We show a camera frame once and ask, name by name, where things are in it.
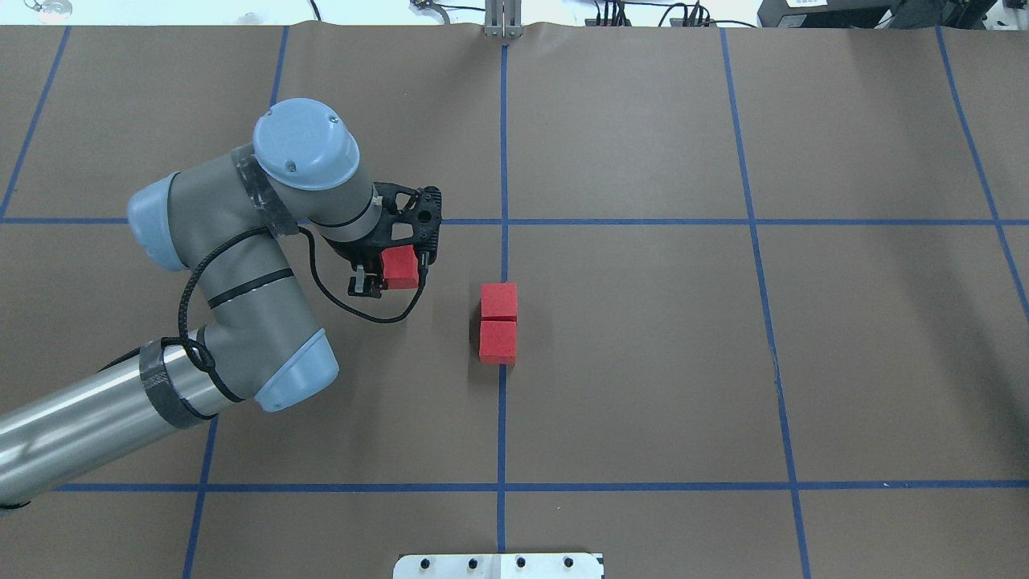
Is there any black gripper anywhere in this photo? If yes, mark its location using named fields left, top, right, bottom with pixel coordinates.
left=323, top=228, right=387, bottom=299

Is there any red block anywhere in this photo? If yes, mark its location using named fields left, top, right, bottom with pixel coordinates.
left=381, top=245, right=421, bottom=292
left=480, top=282, right=519, bottom=322
left=478, top=320, right=519, bottom=366

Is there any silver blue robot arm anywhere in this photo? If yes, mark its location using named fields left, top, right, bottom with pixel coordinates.
left=2, top=96, right=383, bottom=514

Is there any black box white label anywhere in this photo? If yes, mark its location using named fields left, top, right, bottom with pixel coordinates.
left=757, top=1, right=904, bottom=29

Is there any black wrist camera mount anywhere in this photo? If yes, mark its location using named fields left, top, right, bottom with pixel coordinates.
left=371, top=181, right=442, bottom=267

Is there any white pedestal column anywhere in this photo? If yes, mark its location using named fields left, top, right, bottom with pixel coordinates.
left=392, top=552, right=606, bottom=578

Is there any aluminium frame post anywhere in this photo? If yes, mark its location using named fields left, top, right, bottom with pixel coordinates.
left=484, top=0, right=524, bottom=39

